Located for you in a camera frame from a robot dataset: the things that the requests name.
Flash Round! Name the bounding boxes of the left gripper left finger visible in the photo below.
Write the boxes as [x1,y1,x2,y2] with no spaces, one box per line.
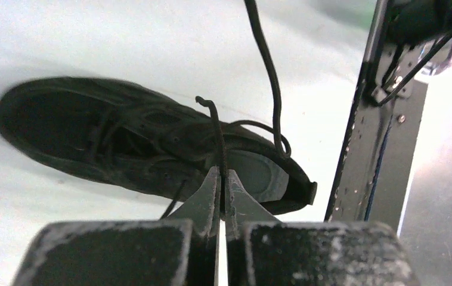
[13,167,221,285]

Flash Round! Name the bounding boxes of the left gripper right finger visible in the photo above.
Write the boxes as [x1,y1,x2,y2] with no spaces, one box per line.
[224,170,420,285]

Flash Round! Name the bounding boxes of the black shoelace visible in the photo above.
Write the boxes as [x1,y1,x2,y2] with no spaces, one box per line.
[182,1,292,215]

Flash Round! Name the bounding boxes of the black sneaker shoe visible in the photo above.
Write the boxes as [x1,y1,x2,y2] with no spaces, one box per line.
[0,77,317,215]

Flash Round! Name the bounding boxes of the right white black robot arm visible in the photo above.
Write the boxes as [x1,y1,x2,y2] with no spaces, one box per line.
[386,1,452,76]

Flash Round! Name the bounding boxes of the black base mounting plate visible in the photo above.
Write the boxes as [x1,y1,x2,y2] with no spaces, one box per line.
[324,1,428,231]

